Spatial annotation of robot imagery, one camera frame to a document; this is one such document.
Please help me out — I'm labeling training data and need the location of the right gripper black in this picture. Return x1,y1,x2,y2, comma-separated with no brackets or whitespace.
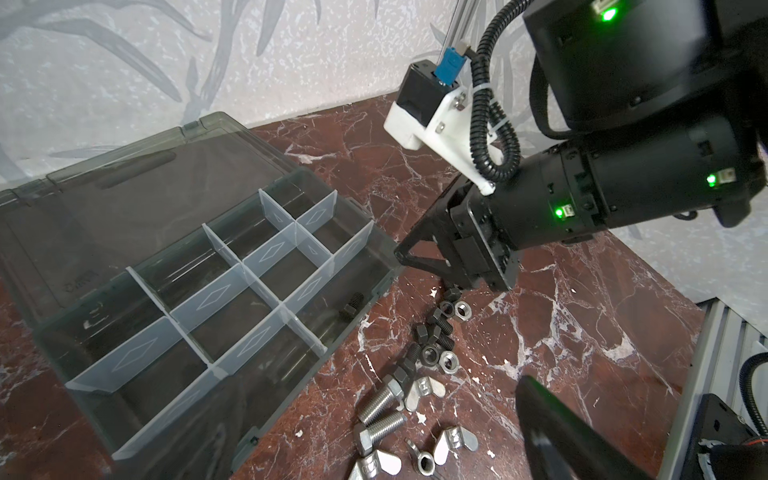
395,179,520,293

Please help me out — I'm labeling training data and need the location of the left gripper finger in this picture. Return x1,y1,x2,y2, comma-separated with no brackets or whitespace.
515,375,649,479

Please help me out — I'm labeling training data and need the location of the silver wing nut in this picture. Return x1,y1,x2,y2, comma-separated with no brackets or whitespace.
348,449,402,480
432,426,479,466
404,376,446,412

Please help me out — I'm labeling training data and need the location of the grey compartment organizer box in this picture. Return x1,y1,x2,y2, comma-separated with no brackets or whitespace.
1,112,401,479

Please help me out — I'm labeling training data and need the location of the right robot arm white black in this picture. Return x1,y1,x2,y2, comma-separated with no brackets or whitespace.
385,1,767,292

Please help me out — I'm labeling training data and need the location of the silver hex nut upper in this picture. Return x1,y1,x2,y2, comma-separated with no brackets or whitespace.
453,300,473,322

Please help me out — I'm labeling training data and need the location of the silver hex nut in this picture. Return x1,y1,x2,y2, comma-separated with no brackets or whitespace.
453,300,473,322
438,350,460,375

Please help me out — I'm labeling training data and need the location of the black bolt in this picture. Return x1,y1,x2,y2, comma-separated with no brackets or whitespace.
426,307,454,336

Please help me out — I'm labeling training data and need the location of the black hex nut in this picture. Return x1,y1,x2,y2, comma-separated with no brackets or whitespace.
420,344,443,368

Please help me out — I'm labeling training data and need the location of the silver eye nut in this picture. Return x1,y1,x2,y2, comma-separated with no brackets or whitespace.
405,439,436,477

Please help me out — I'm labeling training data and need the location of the silver hex bolt upper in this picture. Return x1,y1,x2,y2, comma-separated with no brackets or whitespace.
357,375,404,425

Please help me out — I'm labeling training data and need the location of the silver hex bolt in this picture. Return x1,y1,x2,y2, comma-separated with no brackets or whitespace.
357,375,404,425
353,412,407,456

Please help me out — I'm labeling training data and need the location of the silver hex bolt lower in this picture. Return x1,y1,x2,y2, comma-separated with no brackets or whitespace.
353,412,407,456

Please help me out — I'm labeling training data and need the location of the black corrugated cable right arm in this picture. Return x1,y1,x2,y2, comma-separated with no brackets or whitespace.
469,0,535,184

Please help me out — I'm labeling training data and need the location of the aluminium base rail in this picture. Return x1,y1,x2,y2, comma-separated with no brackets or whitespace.
657,298,767,479

